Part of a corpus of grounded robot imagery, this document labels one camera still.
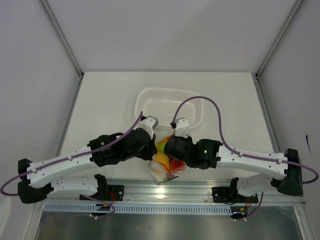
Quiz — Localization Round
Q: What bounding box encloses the green apple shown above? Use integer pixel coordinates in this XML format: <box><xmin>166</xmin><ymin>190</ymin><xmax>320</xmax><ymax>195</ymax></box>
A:
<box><xmin>156</xmin><ymin>141</ymin><xmax>167</xmax><ymax>155</ymax></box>

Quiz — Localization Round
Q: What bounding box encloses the orange fruit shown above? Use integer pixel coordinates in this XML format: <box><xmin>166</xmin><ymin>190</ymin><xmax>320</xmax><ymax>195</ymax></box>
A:
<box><xmin>153</xmin><ymin>154</ymin><xmax>170</xmax><ymax>169</ymax></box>

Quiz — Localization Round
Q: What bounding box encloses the red peach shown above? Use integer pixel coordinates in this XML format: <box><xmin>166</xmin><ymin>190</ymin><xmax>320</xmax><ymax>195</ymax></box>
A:
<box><xmin>169</xmin><ymin>159</ymin><xmax>186</xmax><ymax>175</ymax></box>

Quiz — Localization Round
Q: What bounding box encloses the clear orange zip top bag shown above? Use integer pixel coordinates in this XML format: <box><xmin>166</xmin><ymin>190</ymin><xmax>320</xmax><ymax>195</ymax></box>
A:
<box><xmin>148</xmin><ymin>134</ymin><xmax>187</xmax><ymax>185</ymax></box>

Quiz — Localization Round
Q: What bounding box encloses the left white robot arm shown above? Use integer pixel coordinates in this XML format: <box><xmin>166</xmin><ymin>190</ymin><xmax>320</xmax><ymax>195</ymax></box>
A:
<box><xmin>17</xmin><ymin>127</ymin><xmax>157</xmax><ymax>204</ymax></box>

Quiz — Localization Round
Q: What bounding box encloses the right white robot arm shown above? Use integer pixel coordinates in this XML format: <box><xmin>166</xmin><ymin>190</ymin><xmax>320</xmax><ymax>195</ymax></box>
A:
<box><xmin>163</xmin><ymin>136</ymin><xmax>303</xmax><ymax>202</ymax></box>

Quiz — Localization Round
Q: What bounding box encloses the white perforated plastic basket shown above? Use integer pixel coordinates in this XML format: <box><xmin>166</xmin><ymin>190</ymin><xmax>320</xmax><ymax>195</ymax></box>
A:
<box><xmin>134</xmin><ymin>87</ymin><xmax>203</xmax><ymax>130</ymax></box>

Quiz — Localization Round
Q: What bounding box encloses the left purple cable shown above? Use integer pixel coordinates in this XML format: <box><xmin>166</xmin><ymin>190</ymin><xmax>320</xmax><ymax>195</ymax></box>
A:
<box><xmin>0</xmin><ymin>111</ymin><xmax>147</xmax><ymax>221</ymax></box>

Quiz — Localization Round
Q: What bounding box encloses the purple cable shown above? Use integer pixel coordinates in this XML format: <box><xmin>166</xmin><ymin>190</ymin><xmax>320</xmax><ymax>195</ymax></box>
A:
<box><xmin>0</xmin><ymin>111</ymin><xmax>147</xmax><ymax>221</ymax></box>
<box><xmin>172</xmin><ymin>95</ymin><xmax>320</xmax><ymax>221</ymax></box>

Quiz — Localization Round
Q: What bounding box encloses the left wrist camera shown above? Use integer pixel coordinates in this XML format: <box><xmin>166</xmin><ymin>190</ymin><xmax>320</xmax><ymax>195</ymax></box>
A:
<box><xmin>139</xmin><ymin>116</ymin><xmax>159</xmax><ymax>139</ymax></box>

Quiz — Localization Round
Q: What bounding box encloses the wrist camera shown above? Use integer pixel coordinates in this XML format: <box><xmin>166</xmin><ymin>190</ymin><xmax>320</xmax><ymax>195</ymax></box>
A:
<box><xmin>170</xmin><ymin>117</ymin><xmax>191</xmax><ymax>138</ymax></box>
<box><xmin>139</xmin><ymin>116</ymin><xmax>159</xmax><ymax>139</ymax></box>

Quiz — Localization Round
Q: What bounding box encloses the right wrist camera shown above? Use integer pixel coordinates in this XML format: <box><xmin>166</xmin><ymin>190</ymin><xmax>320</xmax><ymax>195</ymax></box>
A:
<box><xmin>170</xmin><ymin>117</ymin><xmax>191</xmax><ymax>138</ymax></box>

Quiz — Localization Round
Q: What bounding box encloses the aluminium rail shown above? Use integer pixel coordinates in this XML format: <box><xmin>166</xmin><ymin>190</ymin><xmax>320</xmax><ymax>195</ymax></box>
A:
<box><xmin>33</xmin><ymin>178</ymin><xmax>307</xmax><ymax>207</ymax></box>

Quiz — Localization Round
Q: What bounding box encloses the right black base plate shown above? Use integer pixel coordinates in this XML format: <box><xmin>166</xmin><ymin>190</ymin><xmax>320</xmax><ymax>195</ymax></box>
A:
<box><xmin>211</xmin><ymin>186</ymin><xmax>258</xmax><ymax>205</ymax></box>

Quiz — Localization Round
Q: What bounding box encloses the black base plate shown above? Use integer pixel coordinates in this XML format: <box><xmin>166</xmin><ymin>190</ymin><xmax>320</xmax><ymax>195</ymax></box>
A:
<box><xmin>211</xmin><ymin>186</ymin><xmax>258</xmax><ymax>205</ymax></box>
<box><xmin>107</xmin><ymin>185</ymin><xmax>125</xmax><ymax>202</ymax></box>

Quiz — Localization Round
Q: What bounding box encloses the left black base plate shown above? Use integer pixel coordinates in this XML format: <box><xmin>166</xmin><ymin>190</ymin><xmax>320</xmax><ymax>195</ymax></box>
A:
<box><xmin>107</xmin><ymin>185</ymin><xmax>125</xmax><ymax>202</ymax></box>

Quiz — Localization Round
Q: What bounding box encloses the slotted cable duct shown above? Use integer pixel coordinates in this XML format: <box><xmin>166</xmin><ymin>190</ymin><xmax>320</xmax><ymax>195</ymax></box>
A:
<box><xmin>44</xmin><ymin>202</ymin><xmax>233</xmax><ymax>216</ymax></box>

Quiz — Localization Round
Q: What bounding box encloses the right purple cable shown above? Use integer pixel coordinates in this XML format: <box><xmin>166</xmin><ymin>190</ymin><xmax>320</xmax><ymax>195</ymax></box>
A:
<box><xmin>172</xmin><ymin>95</ymin><xmax>320</xmax><ymax>221</ymax></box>

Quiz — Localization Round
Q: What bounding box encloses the left aluminium frame post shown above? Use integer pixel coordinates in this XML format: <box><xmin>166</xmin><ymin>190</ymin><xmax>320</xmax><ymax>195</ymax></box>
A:
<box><xmin>38</xmin><ymin>0</ymin><xmax>84</xmax><ymax>78</ymax></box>

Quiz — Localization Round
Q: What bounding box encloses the aluminium frame post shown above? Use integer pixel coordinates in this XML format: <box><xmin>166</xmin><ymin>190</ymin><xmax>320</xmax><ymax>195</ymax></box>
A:
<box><xmin>255</xmin><ymin>0</ymin><xmax>307</xmax><ymax>80</ymax></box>
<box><xmin>38</xmin><ymin>0</ymin><xmax>84</xmax><ymax>78</ymax></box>

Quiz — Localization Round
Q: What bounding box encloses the right aluminium frame post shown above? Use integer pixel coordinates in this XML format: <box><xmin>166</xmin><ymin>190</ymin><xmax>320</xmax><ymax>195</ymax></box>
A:
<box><xmin>255</xmin><ymin>0</ymin><xmax>307</xmax><ymax>80</ymax></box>

